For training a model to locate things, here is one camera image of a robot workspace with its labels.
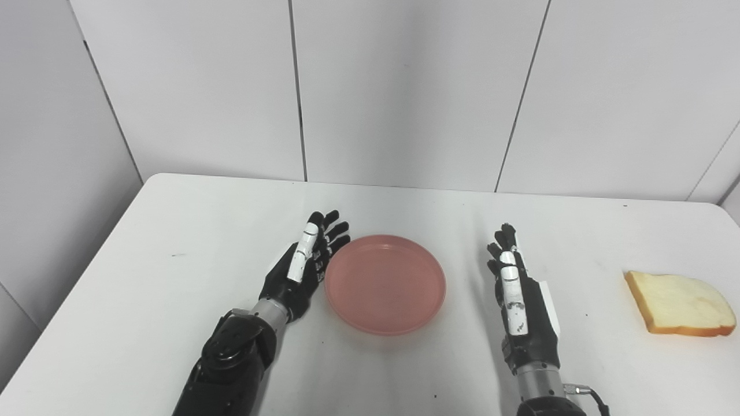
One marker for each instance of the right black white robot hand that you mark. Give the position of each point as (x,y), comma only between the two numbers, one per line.
(523,312)

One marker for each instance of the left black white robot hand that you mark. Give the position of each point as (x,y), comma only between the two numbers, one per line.
(300,271)

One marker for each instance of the pink round plate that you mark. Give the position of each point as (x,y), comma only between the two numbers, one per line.
(385,284)

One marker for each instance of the slice of white bread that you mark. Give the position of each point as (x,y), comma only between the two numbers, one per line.
(676,303)

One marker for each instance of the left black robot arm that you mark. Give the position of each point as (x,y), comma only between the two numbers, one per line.
(231,358)

